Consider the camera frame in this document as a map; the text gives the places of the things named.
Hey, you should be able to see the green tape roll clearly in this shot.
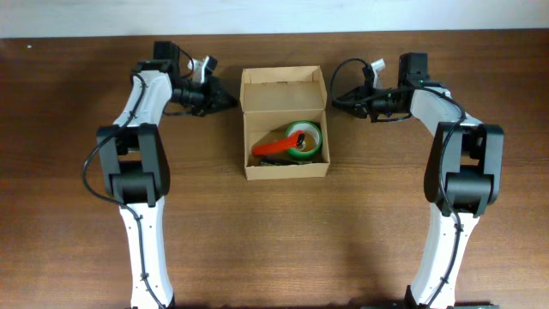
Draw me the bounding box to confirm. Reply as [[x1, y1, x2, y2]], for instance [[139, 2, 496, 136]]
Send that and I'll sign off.
[[286, 121, 323, 161]]

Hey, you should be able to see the orange utility knife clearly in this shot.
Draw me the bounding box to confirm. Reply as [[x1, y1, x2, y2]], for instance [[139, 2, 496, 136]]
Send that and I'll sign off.
[[252, 130, 305, 156]]

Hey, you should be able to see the orange and black stapler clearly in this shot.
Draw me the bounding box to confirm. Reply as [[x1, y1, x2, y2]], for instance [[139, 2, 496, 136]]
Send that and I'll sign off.
[[259, 157, 312, 167]]

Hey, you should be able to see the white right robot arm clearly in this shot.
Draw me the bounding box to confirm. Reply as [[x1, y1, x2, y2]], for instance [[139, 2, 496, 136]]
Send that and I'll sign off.
[[332, 52, 504, 308]]

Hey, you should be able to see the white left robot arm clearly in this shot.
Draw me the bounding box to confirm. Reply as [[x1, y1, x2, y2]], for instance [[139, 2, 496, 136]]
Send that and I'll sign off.
[[90, 41, 238, 308]]

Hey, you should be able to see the open brown cardboard box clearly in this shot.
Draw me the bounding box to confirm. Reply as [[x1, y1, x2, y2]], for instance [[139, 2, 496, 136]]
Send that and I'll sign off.
[[239, 66, 330, 180]]

